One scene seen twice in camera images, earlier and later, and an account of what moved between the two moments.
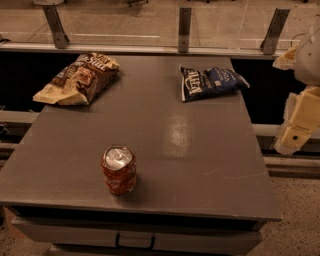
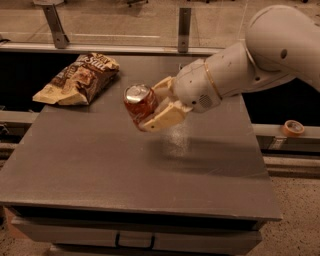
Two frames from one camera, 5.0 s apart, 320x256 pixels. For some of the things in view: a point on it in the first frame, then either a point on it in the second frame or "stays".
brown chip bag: (79, 82) stays
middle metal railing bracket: (185, 14) stays
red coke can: (119, 166) to (140, 102)
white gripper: (309, 61) to (193, 85)
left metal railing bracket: (60, 37) stays
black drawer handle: (132, 247) stays
